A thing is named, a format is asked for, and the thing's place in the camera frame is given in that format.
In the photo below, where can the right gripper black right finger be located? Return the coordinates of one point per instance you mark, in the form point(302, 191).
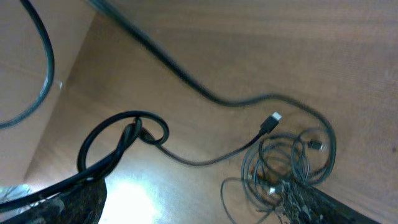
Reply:
point(303, 203)

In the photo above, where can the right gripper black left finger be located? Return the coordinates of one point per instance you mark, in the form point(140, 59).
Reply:
point(82, 204)

